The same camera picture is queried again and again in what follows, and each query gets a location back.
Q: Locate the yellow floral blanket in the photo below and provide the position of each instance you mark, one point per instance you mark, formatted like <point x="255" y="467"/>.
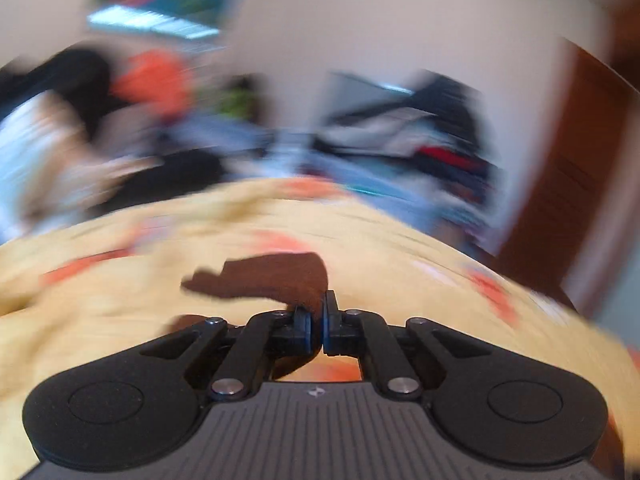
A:
<point x="120" y="270"/>

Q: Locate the orange cloth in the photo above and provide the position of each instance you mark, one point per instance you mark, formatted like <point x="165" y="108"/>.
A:
<point x="152" y="82"/>

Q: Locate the pile of mixed clothes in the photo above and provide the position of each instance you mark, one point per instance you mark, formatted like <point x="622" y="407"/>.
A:
<point x="400" y="135"/>

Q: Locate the black cloth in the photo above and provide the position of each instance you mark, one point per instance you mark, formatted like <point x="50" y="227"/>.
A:
<point x="170" y="175"/>

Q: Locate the brown wooden door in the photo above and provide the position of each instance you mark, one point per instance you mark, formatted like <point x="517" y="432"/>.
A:
<point x="580" y="170"/>

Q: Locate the brown small pants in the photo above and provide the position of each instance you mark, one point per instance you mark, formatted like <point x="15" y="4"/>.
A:
<point x="270" y="277"/>

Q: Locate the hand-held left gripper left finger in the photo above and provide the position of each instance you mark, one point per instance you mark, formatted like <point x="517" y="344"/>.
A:
<point x="303" y="329"/>

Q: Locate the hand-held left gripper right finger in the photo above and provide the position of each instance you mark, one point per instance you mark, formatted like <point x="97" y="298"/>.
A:
<point x="328" y="326"/>

